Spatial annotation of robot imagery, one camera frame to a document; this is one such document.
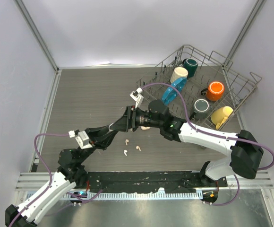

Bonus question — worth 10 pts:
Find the orange mug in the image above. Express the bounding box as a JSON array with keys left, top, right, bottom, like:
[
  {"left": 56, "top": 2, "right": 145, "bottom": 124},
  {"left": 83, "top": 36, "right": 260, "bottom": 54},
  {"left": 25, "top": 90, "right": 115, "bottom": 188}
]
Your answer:
[{"left": 200, "top": 81, "right": 225, "bottom": 102}]

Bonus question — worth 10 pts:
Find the grey wire dish rack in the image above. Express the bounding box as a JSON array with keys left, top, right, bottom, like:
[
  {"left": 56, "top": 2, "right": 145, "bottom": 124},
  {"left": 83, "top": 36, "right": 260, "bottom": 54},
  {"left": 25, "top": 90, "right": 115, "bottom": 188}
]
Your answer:
[{"left": 136, "top": 45, "right": 262, "bottom": 131}]

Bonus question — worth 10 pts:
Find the aluminium frame rail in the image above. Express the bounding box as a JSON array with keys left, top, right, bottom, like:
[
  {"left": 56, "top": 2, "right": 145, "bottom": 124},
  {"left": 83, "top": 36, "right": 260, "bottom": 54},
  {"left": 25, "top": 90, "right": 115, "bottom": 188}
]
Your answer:
[{"left": 15, "top": 172, "right": 50, "bottom": 192}]

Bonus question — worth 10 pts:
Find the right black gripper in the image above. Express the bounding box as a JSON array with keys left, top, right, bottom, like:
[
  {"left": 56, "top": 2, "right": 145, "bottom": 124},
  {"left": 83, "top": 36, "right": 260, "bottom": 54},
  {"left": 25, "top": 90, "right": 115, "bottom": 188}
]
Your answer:
[{"left": 110, "top": 106, "right": 162, "bottom": 133}]

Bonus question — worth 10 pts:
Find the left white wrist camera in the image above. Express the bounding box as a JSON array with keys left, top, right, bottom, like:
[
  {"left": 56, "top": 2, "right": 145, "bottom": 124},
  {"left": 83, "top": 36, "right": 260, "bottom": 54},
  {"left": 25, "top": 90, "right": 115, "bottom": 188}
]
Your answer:
[{"left": 68, "top": 130, "right": 93, "bottom": 149}]

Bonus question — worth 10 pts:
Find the blue polka dot plate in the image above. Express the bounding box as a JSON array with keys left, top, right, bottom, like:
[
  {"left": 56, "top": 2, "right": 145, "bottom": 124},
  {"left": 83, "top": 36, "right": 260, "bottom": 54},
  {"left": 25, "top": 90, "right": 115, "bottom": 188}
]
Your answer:
[{"left": 161, "top": 77, "right": 187, "bottom": 105}]

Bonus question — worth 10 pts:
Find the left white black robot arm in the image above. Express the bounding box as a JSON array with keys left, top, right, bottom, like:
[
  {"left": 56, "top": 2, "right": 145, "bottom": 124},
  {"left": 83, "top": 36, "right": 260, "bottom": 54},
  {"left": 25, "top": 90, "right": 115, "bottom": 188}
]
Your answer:
[{"left": 5, "top": 125, "right": 118, "bottom": 227}]

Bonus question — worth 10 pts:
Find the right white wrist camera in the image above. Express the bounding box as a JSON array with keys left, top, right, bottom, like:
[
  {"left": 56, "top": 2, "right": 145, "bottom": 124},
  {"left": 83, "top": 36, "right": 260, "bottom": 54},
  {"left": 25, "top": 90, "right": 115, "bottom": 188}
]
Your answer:
[{"left": 130, "top": 87, "right": 144, "bottom": 108}]

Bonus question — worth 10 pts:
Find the dark teal mug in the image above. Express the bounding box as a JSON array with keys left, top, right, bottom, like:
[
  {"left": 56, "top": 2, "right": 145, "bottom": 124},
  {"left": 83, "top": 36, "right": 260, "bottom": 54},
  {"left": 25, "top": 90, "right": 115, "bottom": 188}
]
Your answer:
[{"left": 182, "top": 58, "right": 198, "bottom": 78}]

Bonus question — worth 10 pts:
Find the black mounting base plate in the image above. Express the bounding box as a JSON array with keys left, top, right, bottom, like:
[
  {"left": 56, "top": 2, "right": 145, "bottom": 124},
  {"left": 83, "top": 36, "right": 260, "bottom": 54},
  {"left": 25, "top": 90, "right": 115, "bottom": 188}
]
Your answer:
[{"left": 77, "top": 171, "right": 228, "bottom": 194}]

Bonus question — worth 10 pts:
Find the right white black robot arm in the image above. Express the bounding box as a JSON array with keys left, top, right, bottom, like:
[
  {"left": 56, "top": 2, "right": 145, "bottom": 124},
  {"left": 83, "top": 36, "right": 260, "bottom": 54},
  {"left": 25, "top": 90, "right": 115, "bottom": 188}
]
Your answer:
[{"left": 109, "top": 100, "right": 264, "bottom": 187}]

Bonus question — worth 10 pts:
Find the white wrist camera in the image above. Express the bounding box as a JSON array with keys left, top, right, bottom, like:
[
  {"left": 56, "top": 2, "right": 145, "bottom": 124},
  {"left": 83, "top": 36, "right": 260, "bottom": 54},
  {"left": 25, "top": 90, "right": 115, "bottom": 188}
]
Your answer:
[
  {"left": 68, "top": 130, "right": 93, "bottom": 149},
  {"left": 130, "top": 87, "right": 144, "bottom": 108}
]

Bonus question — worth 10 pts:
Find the grey green mug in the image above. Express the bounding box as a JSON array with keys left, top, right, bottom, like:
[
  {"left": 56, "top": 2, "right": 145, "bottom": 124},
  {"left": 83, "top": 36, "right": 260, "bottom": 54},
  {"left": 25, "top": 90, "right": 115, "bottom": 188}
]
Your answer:
[{"left": 189, "top": 99, "right": 210, "bottom": 120}]

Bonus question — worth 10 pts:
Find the cream mug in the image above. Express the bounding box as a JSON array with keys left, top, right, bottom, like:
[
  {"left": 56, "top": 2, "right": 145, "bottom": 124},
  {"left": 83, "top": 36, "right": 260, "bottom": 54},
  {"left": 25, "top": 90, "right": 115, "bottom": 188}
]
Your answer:
[{"left": 170, "top": 67, "right": 188, "bottom": 83}]

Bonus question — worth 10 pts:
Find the white slotted cable duct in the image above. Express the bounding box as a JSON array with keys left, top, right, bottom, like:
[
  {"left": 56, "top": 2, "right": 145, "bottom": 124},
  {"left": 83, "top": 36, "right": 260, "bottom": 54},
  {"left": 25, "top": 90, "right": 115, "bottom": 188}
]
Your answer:
[{"left": 27, "top": 191, "right": 203, "bottom": 201}]

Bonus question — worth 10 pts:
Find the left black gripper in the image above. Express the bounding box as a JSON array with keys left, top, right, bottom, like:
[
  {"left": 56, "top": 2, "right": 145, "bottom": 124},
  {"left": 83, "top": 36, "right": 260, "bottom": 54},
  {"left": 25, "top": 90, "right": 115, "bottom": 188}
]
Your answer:
[{"left": 77, "top": 124, "right": 117, "bottom": 164}]

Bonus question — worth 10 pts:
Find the pink earbud charging case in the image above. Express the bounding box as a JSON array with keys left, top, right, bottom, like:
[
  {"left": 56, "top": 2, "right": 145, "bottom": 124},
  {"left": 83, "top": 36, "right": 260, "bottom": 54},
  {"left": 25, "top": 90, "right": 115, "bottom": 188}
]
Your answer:
[{"left": 141, "top": 126, "right": 151, "bottom": 131}]

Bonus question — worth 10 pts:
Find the yellow mug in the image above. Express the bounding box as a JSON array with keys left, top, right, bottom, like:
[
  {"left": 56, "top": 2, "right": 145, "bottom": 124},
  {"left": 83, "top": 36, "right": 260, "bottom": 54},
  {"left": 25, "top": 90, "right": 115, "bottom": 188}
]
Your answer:
[{"left": 211, "top": 106, "right": 233, "bottom": 130}]

